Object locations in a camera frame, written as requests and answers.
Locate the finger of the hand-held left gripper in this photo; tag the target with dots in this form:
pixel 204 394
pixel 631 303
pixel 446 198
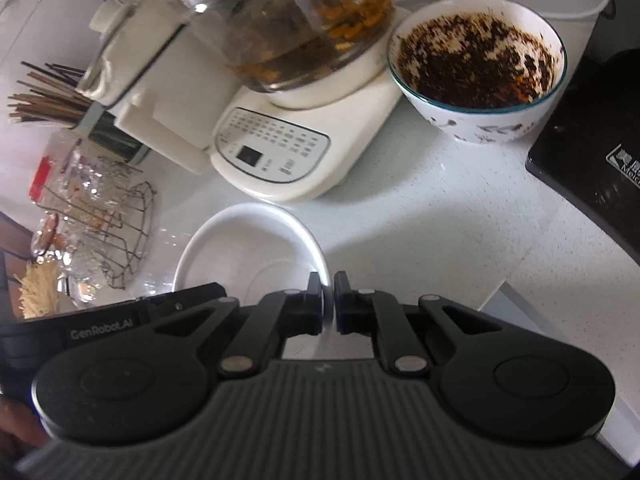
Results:
pixel 180 300

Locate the glass kettle on base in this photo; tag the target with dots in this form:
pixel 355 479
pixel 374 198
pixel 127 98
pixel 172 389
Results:
pixel 300 150

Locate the dried noodle bundle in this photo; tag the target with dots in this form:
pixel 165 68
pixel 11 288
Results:
pixel 37 292

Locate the white ceramic bowl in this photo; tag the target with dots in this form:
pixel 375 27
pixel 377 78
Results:
pixel 240 250

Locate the black induction cooktop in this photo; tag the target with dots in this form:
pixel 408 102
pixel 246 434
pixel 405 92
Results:
pixel 595 135

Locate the bundle of chopsticks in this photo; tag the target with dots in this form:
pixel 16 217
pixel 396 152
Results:
pixel 45 97

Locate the glass health kettle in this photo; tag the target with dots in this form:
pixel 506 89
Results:
pixel 290 25

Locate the white electric cooking pot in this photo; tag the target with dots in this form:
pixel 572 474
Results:
pixel 145 75

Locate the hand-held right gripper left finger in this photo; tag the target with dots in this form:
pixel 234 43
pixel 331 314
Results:
pixel 312 310

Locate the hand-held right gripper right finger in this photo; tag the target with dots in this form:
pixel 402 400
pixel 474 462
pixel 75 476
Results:
pixel 342 310

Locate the cut glass goblet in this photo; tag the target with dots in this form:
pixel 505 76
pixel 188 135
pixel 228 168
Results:
pixel 47 232
pixel 80 280

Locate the dark brown cutting board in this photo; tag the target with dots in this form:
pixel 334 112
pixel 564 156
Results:
pixel 10 235

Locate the chili residue bowl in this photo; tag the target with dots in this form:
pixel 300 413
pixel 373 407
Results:
pixel 475 60

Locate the person's left hand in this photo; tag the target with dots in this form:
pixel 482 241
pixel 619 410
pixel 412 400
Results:
pixel 17 425

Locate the green chopstick holder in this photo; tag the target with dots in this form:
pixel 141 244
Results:
pixel 117 137

